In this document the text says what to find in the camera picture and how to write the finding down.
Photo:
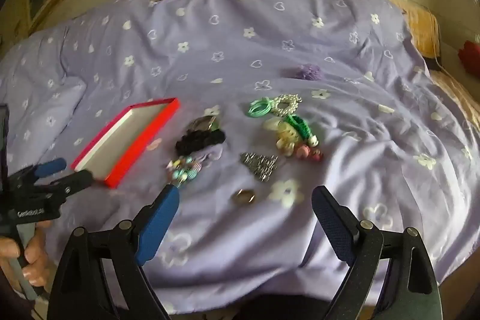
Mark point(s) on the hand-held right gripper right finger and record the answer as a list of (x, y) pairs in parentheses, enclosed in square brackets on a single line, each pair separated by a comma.
[(333, 226)]

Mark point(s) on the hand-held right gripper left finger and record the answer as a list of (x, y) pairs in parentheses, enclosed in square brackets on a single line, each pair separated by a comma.
[(159, 226)]

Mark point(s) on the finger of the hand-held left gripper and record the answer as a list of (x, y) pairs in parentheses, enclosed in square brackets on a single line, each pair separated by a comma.
[(52, 166), (75, 181)]

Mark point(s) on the red shallow box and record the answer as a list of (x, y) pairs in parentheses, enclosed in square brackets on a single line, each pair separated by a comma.
[(127, 140)]

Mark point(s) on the black scrunchie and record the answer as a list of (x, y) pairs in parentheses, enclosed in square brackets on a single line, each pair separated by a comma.
[(200, 142)]

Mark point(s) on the clear yellow hair clip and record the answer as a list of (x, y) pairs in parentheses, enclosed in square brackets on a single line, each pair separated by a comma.
[(279, 134)]

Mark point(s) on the gold bangle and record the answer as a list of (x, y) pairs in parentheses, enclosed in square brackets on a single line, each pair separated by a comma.
[(202, 124)]

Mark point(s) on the person's left hand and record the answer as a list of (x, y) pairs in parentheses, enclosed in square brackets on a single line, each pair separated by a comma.
[(35, 260)]

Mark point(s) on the silver triangular hair comb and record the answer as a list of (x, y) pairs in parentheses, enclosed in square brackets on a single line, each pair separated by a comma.
[(260, 164)]

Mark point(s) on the purple flower scrunchie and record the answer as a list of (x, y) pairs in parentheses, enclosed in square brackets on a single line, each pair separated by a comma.
[(305, 72)]

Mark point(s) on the purple flower print blanket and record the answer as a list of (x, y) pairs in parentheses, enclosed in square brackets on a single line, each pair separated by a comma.
[(232, 42)]

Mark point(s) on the reddish soft object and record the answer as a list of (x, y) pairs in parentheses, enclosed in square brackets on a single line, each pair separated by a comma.
[(470, 55)]

